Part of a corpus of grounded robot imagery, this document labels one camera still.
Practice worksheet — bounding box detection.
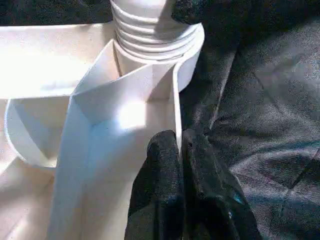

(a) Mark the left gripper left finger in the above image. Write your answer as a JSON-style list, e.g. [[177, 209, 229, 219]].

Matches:
[[124, 129, 188, 240]]

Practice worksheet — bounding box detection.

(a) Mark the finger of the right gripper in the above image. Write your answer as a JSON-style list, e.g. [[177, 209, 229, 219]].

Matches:
[[171, 0, 204, 26]]

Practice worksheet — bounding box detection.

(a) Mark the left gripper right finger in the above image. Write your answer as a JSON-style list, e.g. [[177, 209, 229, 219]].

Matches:
[[181, 128, 263, 240]]

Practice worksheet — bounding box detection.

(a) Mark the white plastic table leg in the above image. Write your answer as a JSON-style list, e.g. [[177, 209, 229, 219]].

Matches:
[[109, 0, 201, 62]]

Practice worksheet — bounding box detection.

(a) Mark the white plastic table top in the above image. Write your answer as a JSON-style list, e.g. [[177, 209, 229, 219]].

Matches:
[[0, 22, 206, 240]]

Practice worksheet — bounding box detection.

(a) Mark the black plastic mat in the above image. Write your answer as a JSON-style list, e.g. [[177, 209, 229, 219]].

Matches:
[[0, 0, 320, 240]]

